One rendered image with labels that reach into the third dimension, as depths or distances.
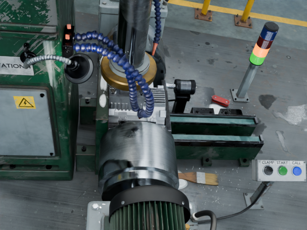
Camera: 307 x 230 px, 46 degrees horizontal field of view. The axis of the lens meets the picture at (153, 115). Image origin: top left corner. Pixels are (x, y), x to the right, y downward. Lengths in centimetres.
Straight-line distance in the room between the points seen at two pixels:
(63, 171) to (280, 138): 96
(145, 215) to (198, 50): 137
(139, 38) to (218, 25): 263
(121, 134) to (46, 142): 25
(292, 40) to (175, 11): 117
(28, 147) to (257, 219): 87
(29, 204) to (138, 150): 51
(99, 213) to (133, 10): 53
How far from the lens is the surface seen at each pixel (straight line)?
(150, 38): 143
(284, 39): 377
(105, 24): 161
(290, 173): 129
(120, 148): 107
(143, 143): 107
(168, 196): 77
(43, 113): 109
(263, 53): 161
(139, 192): 76
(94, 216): 96
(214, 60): 196
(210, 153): 149
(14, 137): 120
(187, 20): 360
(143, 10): 100
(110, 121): 125
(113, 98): 121
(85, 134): 153
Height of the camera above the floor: 204
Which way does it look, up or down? 50 degrees down
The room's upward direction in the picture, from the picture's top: 11 degrees clockwise
